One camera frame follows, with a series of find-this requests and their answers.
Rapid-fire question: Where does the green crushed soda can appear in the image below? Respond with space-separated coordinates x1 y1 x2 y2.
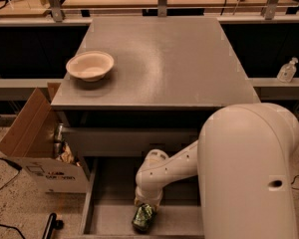
132 203 156 232

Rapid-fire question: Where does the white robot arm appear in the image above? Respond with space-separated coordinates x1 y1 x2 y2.
136 103 299 239

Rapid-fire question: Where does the grey drawer cabinet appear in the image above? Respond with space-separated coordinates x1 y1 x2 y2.
51 16 264 181

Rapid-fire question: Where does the open grey middle drawer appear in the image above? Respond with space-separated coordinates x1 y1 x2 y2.
81 157 204 239

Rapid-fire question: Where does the white paper bowl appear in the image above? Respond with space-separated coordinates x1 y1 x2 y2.
66 51 114 82

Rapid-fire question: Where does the cardboard box with trash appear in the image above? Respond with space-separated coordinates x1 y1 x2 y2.
0 88 89 193

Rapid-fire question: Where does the clear hand sanitizer bottle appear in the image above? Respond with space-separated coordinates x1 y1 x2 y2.
277 57 298 83

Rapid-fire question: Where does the metal railing frame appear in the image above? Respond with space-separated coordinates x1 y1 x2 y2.
0 0 299 28

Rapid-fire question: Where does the black cable on floor left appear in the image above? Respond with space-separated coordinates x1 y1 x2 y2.
0 115 24 239

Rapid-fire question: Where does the black handle object on floor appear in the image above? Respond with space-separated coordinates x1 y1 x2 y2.
42 213 64 239

